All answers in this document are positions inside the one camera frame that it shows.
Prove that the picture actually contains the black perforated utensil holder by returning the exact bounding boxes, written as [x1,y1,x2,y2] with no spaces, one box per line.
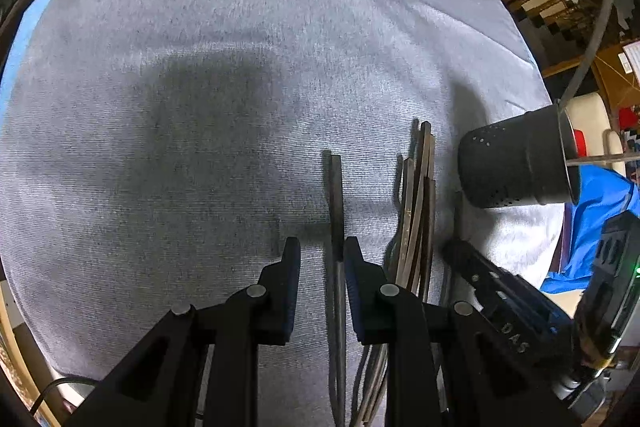
[459,106,583,210]

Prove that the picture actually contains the bright blue cloth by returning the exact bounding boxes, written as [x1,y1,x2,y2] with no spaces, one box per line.
[547,164,640,293]

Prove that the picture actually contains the grey tablecloth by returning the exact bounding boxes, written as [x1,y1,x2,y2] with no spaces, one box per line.
[0,0,556,427]

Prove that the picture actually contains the black cable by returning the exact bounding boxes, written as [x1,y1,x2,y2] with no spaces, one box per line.
[30,377,98,425]

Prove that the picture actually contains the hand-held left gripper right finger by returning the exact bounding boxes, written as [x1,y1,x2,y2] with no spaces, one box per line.
[342,236,581,427]

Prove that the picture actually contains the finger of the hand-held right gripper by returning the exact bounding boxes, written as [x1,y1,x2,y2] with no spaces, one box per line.
[443,238,527,309]
[500,273,572,331]

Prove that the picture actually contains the white cushioned chair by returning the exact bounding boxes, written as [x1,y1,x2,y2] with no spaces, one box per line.
[562,91,628,180]

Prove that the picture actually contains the light blue table cover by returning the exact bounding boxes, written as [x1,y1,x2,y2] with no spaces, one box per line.
[0,0,81,122]

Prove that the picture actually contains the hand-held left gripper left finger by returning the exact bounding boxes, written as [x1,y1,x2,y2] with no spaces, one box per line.
[65,236,302,427]

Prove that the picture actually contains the grey metal ladle handle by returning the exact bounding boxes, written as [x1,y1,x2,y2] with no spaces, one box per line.
[557,0,621,115]

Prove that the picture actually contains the thin metal utensil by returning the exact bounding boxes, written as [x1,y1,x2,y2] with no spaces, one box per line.
[567,152,640,168]

